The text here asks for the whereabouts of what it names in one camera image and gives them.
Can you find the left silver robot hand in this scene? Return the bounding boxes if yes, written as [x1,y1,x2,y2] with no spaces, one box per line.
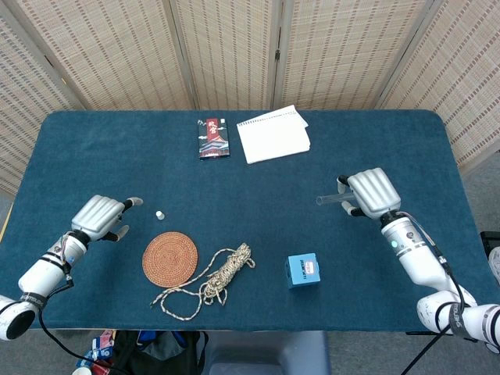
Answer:
[70,195,145,242]

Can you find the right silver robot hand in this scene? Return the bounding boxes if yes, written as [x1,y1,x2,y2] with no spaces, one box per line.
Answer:
[336,167,403,220]

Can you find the clear glass test tube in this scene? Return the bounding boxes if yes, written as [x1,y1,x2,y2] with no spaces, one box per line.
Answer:
[316,191,355,206]

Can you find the round woven rattan coaster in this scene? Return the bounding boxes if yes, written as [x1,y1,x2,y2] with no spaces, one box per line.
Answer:
[141,231,199,289]

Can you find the blue cardboard box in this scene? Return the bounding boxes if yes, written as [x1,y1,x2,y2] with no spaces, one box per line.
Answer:
[284,252,321,291]

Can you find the white spiral notebook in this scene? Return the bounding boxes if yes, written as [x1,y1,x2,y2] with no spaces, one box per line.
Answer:
[236,104,313,165]

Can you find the black box on floor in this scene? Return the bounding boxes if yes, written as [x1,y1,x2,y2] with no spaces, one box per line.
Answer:
[480,231,500,252]

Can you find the blue tablecloth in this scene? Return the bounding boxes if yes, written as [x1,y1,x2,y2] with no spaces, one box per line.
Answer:
[0,109,472,333]

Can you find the red and blue drink packs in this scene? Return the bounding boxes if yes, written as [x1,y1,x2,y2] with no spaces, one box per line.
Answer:
[73,330,117,375]

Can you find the clear plastic bag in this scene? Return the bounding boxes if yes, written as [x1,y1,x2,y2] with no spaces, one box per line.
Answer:
[487,246,500,283]

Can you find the red and black booklet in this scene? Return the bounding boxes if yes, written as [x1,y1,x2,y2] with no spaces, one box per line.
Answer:
[197,117,231,161]

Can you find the black backpack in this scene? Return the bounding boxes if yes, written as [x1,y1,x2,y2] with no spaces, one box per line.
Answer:
[112,330,210,375]

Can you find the woven folding screen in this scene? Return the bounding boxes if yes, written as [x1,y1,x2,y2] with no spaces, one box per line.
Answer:
[0,0,500,196]

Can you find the grey blue chair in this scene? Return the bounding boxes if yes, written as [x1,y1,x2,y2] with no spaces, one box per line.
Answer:
[202,330,332,375]

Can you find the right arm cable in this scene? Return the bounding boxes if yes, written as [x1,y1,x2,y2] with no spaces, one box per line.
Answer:
[402,212,480,337]

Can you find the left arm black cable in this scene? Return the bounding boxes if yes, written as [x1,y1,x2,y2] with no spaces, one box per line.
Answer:
[37,273,118,372]

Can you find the beige black braided rope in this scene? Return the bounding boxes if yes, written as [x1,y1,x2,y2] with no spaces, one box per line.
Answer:
[150,242,257,322]

